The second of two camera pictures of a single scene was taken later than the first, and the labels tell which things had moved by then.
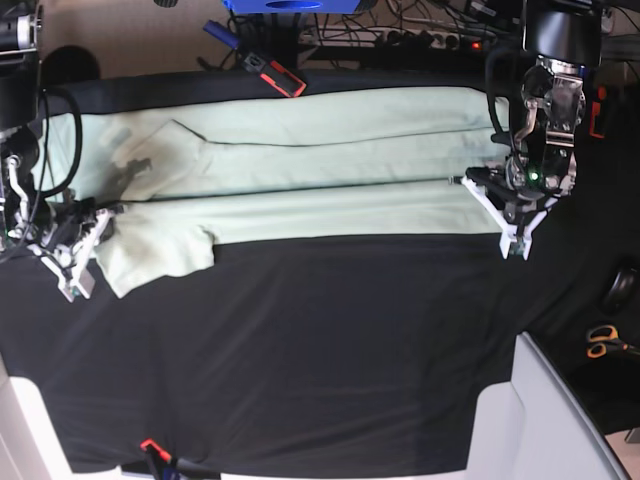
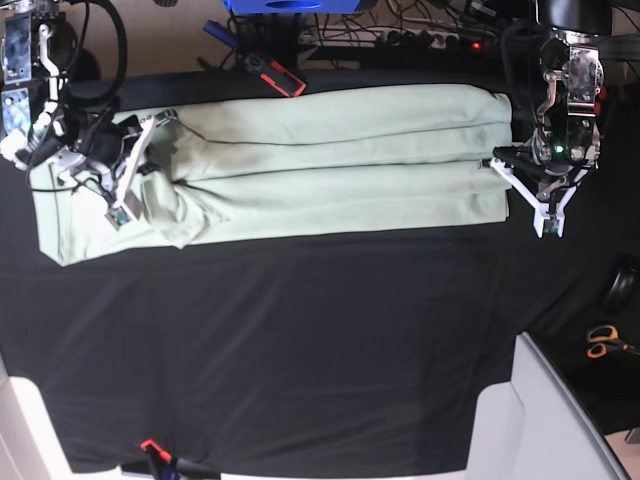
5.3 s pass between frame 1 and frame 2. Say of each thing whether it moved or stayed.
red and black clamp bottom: stayed
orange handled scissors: stayed
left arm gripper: moved
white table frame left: stayed
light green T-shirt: moved
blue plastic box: stayed
